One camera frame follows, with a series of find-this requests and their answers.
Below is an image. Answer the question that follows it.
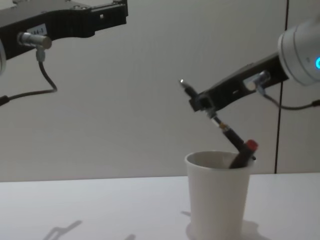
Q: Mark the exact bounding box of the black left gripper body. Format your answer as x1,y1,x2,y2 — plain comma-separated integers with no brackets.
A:
0,0,129,61

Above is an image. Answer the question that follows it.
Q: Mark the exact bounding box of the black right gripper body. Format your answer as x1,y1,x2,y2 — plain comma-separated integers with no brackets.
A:
209,51,290,111

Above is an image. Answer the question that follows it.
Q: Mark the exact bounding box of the black pen with gold rings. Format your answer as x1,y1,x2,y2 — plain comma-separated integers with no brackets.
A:
178,78,257,161

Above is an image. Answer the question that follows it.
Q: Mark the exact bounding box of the dark marker with red cap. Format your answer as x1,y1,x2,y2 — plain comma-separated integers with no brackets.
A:
228,139,260,170

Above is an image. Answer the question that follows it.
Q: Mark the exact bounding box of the white paper cup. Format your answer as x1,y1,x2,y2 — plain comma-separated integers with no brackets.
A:
184,150,257,240

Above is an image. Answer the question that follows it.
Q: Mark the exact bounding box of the white table cloth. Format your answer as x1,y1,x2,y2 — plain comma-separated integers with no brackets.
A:
0,173,320,240

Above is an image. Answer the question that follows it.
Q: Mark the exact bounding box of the dark right gripper cable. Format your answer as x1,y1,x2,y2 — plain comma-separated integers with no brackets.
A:
242,70,320,110

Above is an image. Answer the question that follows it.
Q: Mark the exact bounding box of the dark gripper cable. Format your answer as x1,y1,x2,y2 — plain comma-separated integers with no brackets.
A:
242,70,320,110
0,31,58,107

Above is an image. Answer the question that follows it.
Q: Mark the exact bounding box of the dark left gripper cable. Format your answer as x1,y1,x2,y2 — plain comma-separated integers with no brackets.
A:
0,31,58,107

